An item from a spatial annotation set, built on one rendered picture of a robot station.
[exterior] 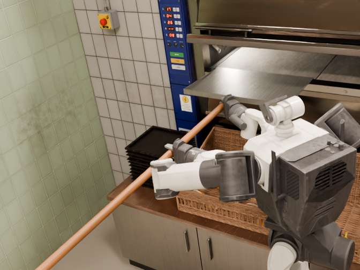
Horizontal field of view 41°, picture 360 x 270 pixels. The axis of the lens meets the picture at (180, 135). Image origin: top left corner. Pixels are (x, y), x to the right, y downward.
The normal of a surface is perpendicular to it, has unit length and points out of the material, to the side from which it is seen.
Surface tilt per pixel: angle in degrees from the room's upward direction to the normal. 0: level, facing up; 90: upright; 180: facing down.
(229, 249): 90
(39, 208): 90
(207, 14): 70
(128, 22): 90
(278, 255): 90
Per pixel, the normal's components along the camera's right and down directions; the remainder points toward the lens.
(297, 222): -0.87, 0.33
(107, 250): -0.13, -0.87
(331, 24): -0.54, 0.14
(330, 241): 0.50, -0.50
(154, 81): -0.53, 0.47
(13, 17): 0.84, 0.17
